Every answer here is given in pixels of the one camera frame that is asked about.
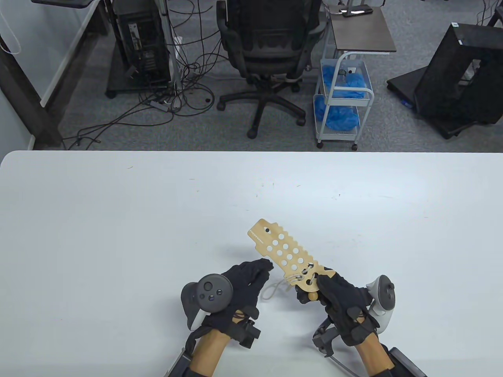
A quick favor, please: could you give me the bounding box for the blue plastic bag pile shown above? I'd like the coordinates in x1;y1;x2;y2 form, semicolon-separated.
314;96;360;131
321;65;368;99

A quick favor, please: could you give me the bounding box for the white rope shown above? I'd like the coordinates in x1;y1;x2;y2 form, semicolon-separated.
262;272;315;302

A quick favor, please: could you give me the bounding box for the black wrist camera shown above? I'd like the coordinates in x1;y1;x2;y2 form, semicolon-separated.
312;323;339;358
236;319;262;350

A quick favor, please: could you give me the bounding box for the brown side table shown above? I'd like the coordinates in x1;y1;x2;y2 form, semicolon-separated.
328;6;397;55

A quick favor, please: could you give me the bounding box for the person's left hand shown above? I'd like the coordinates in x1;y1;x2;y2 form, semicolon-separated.
200;259;274;340

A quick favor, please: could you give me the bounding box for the white panel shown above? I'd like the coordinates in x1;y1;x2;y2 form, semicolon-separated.
39;0;99;106

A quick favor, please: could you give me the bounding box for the grey camera cable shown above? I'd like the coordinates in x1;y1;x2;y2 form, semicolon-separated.
328;355;358;377

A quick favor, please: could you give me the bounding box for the person's right hand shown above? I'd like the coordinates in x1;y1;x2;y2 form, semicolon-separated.
295;274;381;347

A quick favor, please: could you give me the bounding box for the black computer tower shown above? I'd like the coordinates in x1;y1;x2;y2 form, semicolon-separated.
112;0;172;87

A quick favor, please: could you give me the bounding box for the black office chair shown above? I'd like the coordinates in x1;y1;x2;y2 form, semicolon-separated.
216;0;330;139

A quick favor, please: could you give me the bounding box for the black monitor stand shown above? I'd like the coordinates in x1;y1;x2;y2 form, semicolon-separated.
31;0;95;8

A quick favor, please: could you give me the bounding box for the silver aluminium post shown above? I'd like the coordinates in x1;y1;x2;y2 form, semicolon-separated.
159;0;183;92

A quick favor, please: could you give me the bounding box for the person's left forearm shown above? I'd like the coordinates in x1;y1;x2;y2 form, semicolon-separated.
191;329;232;373

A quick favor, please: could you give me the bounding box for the black wheeled platform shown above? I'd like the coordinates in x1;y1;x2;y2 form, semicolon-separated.
387;66;488;139

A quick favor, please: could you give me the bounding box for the black forearm sensor pack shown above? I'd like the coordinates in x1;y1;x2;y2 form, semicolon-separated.
163;348;213;377
369;346;428;377

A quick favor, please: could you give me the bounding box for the wooden crocodile lacing toy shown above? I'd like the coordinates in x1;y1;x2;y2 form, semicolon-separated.
247;219;337;293

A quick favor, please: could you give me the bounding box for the tangle of black floor cables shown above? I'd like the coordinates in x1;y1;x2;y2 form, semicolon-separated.
63;0;232;150

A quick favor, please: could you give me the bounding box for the person's right forearm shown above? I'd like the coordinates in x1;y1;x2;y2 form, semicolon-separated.
356;336;395;373

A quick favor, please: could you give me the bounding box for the black open frame box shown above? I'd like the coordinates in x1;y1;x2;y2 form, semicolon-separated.
413;23;503;125

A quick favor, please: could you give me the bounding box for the white utility cart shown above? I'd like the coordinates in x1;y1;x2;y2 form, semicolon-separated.
313;50;374;152

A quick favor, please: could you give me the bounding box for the dark desk frame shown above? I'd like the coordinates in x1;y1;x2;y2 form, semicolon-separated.
0;35;65;150

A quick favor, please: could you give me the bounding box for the grey and white controller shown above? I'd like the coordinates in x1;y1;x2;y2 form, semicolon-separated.
365;275;397;335
181;273;234;330

